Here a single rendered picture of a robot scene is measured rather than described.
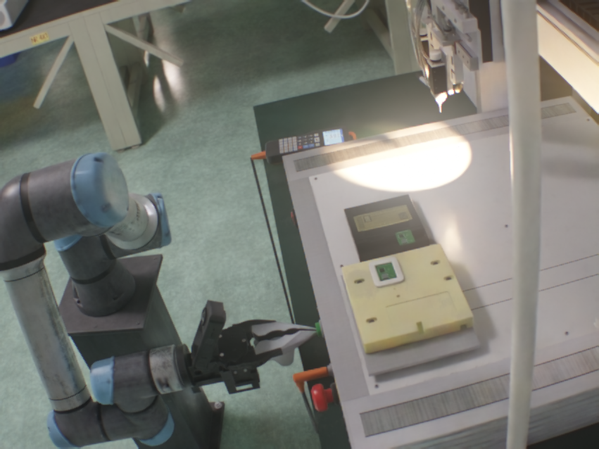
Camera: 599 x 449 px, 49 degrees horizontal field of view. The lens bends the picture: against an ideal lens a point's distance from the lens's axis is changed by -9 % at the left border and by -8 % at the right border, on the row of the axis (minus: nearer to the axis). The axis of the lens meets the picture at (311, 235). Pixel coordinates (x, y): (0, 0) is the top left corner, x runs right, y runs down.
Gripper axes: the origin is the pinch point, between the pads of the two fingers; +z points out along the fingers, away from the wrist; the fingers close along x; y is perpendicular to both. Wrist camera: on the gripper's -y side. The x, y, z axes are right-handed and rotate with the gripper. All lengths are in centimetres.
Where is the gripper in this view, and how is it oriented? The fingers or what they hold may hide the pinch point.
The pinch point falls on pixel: (307, 332)
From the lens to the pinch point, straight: 110.6
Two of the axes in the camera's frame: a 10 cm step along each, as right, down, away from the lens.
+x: 1.6, 6.1, -7.8
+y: 1.7, 7.6, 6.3
